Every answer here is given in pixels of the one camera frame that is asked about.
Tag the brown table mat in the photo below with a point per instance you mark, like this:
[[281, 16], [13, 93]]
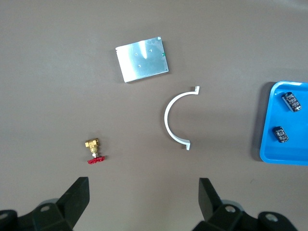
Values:
[[60, 72]]

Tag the blue plastic tray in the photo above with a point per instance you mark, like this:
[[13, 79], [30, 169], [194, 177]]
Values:
[[296, 151]]

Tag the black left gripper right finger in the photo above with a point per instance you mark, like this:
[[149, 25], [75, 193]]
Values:
[[211, 207]]

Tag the dark brown electrolytic capacitor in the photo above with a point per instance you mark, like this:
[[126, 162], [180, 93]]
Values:
[[280, 134], [291, 101]]

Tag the white semicircular pipe clamp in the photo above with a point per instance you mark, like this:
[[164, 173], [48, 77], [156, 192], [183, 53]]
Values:
[[166, 118]]

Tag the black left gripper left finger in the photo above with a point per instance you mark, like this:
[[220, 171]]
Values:
[[69, 204]]

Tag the square aluminium plate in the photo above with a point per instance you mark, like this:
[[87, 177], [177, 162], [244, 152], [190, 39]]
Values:
[[142, 60]]

